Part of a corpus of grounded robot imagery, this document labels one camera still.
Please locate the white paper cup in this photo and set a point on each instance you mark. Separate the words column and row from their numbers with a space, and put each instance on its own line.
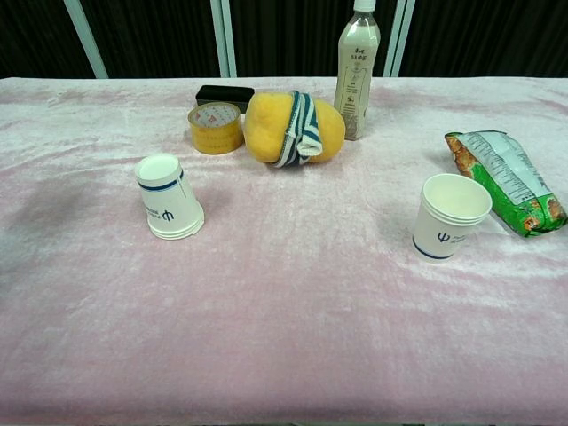
column 439, row 231
column 171, row 204

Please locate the yellow plush toy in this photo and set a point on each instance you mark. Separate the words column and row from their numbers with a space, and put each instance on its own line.
column 266, row 128

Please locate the blue white striped sock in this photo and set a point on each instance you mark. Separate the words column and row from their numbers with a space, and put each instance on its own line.
column 304, row 120

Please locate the pink velvet tablecloth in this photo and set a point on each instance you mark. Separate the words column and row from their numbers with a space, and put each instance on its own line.
column 284, row 310

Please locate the yellow packing tape roll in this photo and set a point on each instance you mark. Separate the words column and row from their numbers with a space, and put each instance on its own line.
column 217, row 135

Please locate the black rectangular box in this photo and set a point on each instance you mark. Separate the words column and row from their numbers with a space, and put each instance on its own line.
column 222, row 94

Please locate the beige milk tea bottle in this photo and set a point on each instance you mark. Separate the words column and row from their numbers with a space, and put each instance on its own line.
column 355, row 84

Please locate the black partition panel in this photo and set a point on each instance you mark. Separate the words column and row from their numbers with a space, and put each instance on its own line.
column 488, row 35
column 155, row 35
column 35, row 35
column 288, row 35

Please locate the green snack bag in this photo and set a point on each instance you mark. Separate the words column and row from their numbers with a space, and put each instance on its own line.
column 506, row 177

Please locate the white partition post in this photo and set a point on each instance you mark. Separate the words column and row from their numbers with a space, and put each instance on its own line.
column 86, row 40
column 224, row 40
column 399, row 40

